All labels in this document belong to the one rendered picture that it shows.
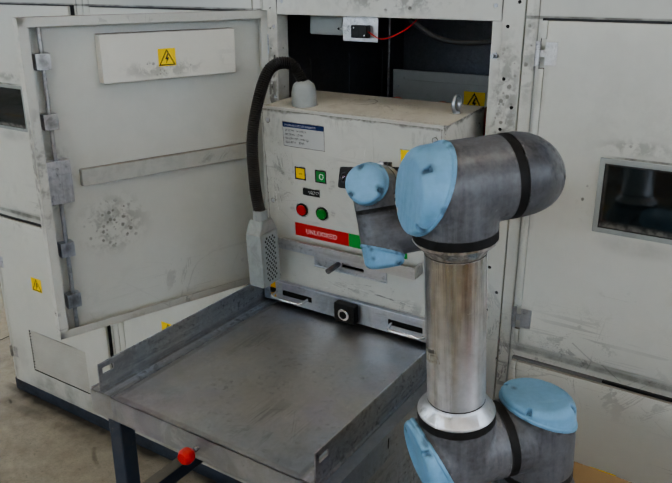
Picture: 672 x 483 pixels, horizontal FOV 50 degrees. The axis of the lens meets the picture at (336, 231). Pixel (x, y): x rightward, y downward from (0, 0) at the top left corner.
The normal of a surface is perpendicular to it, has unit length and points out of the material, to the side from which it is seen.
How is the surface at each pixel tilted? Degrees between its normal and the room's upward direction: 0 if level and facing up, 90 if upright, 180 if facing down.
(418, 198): 87
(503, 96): 90
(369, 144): 93
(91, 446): 0
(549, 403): 3
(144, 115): 90
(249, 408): 0
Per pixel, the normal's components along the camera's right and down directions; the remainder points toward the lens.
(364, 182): -0.29, 0.06
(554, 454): 0.28, 0.33
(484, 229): 0.55, 0.26
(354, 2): -0.54, 0.28
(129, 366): 0.84, 0.18
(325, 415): 0.00, -0.95
